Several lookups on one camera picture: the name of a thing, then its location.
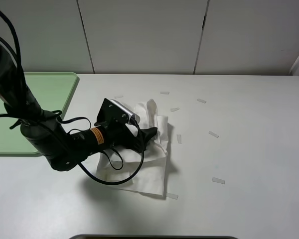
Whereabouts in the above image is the tape marker front middle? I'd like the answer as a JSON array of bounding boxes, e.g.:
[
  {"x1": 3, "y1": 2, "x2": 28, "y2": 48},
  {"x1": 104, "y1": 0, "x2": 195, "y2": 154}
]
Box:
[{"x1": 166, "y1": 193, "x2": 178, "y2": 200}]

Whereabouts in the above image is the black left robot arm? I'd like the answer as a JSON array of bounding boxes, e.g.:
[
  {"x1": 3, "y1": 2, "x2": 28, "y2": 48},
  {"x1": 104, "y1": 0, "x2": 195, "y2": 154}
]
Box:
[{"x1": 0, "y1": 39, "x2": 157, "y2": 171}]

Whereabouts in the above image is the tape marker mid right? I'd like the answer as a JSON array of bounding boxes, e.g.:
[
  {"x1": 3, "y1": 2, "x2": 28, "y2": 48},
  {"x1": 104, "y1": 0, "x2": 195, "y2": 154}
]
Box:
[{"x1": 176, "y1": 134, "x2": 182, "y2": 144}]

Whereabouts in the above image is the tape marker far right front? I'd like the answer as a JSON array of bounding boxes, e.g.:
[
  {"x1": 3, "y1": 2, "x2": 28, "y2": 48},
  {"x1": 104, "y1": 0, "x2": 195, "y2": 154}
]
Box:
[{"x1": 212, "y1": 177, "x2": 225, "y2": 184}]

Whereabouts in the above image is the tape marker centre right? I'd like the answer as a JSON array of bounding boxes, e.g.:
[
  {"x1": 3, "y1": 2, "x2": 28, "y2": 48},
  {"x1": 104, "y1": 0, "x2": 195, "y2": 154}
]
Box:
[{"x1": 170, "y1": 108, "x2": 180, "y2": 112}]

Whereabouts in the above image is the tape marker right of shirt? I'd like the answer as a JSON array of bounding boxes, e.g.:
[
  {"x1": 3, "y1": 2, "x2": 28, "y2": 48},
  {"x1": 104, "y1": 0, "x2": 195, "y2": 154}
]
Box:
[{"x1": 209, "y1": 131, "x2": 219, "y2": 138}]

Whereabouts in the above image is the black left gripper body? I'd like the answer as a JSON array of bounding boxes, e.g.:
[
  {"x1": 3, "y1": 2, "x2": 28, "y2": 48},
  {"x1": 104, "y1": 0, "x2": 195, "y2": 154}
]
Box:
[{"x1": 99, "y1": 121, "x2": 142, "y2": 152}]

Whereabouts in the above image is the green plastic tray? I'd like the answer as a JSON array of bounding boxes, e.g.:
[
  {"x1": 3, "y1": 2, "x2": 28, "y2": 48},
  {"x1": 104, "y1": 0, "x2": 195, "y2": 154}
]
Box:
[{"x1": 0, "y1": 72, "x2": 80, "y2": 157}]

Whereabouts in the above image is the black left camera cable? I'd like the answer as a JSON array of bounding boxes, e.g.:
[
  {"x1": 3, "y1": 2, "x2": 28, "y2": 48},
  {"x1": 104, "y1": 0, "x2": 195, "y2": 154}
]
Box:
[{"x1": 0, "y1": 4, "x2": 146, "y2": 186}]

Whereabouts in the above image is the white short sleeve t-shirt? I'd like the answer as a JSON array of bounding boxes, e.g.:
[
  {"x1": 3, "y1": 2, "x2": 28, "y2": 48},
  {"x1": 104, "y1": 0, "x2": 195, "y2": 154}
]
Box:
[{"x1": 96, "y1": 99, "x2": 168, "y2": 197}]

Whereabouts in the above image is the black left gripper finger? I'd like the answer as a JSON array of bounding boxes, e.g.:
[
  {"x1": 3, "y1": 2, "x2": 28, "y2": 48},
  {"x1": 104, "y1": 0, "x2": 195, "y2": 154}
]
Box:
[{"x1": 141, "y1": 127, "x2": 157, "y2": 150}]

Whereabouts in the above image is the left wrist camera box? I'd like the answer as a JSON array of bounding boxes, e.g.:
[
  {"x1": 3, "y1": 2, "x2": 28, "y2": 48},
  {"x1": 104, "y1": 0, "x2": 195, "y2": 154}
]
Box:
[{"x1": 94, "y1": 98, "x2": 140, "y2": 126}]

